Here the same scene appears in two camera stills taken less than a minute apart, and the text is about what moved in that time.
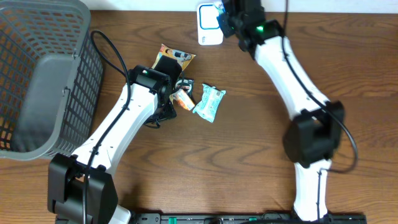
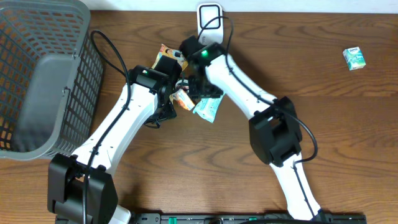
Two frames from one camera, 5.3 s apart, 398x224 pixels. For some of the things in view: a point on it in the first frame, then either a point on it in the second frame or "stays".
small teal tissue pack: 219,7 to 354,57
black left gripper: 170,112 stays
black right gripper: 225,29 to 215,92
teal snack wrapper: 208,106 stays
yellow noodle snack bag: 184,58 stays
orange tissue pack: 181,98 stays
